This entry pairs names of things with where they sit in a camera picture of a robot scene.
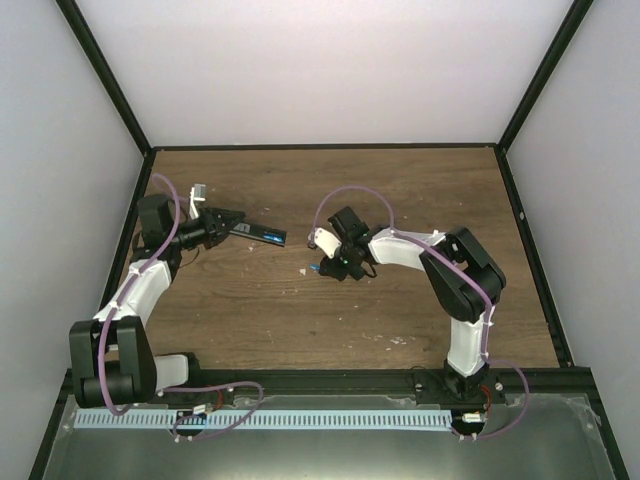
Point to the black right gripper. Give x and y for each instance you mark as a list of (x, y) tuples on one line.
[(328, 268)]

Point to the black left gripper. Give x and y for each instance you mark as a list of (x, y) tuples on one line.
[(215, 231)]

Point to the black remote control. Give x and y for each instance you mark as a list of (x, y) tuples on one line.
[(255, 232)]

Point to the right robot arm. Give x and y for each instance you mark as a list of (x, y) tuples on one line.
[(465, 279)]

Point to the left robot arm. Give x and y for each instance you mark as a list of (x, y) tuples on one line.
[(112, 362)]

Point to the metal front plate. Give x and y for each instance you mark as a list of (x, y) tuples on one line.
[(326, 454)]

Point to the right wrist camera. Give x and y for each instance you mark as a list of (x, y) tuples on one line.
[(324, 240)]

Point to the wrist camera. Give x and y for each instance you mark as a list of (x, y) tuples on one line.
[(324, 240), (197, 196)]

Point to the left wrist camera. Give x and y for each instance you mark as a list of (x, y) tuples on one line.
[(197, 196)]

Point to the light blue slotted cable duct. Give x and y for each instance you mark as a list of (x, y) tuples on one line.
[(156, 419)]

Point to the black enclosure frame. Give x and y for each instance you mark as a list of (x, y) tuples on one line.
[(402, 389)]

